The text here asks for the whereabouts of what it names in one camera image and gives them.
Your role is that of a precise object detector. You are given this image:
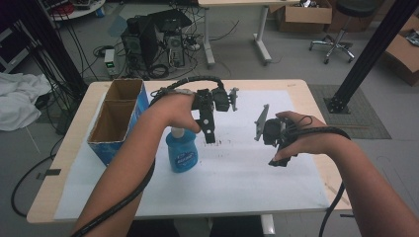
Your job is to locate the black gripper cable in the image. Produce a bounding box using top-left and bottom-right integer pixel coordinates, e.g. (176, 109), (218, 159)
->
(70, 75), (226, 237)
(284, 115), (352, 237)

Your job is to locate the large brown cardboard box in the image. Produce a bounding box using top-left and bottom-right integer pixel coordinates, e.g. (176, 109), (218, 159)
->
(382, 15), (419, 87)

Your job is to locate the blue plastic bottle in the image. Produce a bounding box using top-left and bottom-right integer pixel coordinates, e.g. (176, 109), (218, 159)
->
(165, 126), (200, 174)

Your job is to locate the black aluminium post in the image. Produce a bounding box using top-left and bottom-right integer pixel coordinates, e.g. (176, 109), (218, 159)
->
(323, 0), (419, 115)

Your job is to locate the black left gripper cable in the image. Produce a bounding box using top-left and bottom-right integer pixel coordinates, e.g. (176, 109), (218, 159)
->
(70, 75), (226, 237)

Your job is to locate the white power supply unit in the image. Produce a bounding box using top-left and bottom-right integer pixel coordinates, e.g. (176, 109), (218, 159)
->
(104, 48), (119, 77)

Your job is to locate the white table leg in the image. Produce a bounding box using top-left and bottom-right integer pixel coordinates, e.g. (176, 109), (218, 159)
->
(259, 213), (277, 237)

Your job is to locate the person's right hand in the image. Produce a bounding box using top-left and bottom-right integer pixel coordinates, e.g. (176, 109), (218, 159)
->
(272, 110), (334, 162)

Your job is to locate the person's left hand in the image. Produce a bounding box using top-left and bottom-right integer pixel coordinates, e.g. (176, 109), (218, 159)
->
(151, 93), (203, 134)

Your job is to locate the black office chair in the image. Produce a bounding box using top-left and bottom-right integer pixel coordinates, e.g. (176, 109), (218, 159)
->
(308, 0), (383, 65)

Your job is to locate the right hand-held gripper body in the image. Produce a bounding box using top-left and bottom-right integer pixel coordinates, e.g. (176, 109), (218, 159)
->
(253, 104), (294, 148)

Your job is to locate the blue cardboard box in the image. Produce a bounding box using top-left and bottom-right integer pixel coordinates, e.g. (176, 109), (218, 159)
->
(86, 78), (150, 167)

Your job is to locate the black stand with cables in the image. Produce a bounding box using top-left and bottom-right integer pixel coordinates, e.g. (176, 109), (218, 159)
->
(16, 0), (88, 97)

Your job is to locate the grey floor mat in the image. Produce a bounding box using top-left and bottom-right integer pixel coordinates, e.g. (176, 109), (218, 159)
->
(307, 83), (393, 140)

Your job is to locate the black floor cable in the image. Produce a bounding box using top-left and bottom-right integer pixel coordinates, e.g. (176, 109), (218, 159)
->
(10, 137), (64, 218)

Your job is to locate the white cloth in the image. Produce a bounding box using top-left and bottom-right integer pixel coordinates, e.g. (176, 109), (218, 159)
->
(0, 71), (52, 132)

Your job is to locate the round white table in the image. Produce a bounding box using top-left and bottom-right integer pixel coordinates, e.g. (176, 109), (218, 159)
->
(42, 0), (107, 22)

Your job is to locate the white desk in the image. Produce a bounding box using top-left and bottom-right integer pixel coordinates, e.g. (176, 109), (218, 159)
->
(197, 0), (301, 67)

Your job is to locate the black tape strip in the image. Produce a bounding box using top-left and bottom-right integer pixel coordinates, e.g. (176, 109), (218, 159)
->
(35, 168), (62, 181)

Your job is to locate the grey computer tower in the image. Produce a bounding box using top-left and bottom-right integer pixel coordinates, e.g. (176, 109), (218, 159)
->
(163, 32), (186, 69)

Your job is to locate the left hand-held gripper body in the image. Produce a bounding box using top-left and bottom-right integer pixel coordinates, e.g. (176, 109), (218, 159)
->
(192, 86), (239, 115)

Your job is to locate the black computer tower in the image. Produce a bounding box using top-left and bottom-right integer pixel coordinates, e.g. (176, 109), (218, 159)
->
(120, 9), (194, 72)

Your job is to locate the open brown cardboard box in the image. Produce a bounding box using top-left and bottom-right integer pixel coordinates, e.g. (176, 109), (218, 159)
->
(276, 0), (333, 34)

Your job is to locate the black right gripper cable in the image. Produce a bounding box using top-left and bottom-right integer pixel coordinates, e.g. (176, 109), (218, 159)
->
(284, 115), (352, 237)

